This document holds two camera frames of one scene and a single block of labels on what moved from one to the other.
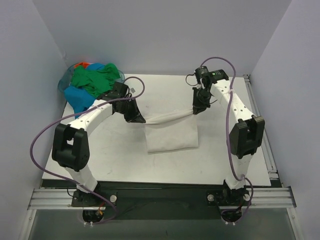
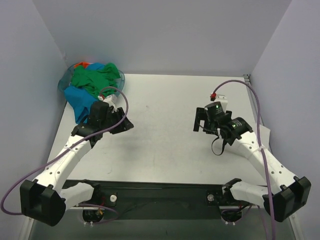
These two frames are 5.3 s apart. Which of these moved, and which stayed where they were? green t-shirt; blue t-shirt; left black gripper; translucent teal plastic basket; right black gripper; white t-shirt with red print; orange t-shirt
Moved: white t-shirt with red print; right black gripper; left black gripper
Stayed: green t-shirt; translucent teal plastic basket; blue t-shirt; orange t-shirt
